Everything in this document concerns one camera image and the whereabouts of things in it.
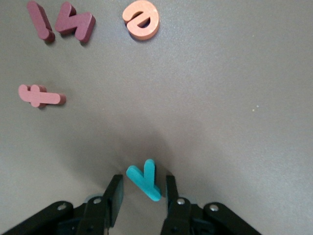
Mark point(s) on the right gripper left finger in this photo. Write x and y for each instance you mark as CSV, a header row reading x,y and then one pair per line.
x,y
110,208

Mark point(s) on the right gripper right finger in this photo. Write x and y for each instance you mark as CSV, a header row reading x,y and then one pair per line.
x,y
178,215

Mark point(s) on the teal foam letter y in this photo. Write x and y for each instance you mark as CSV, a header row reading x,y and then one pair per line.
x,y
146,183

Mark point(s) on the pink foam letter f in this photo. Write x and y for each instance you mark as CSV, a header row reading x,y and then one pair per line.
x,y
49,98

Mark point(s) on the brown table cover sheet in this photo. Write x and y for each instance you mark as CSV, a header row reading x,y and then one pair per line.
x,y
220,73

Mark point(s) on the dark red foam letter z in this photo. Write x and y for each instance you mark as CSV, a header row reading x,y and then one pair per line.
x,y
80,27

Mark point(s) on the orange foam letter e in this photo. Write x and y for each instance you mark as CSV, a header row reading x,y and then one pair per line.
x,y
151,27

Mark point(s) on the dark red foam letter l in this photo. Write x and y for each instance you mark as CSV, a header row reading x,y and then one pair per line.
x,y
39,19

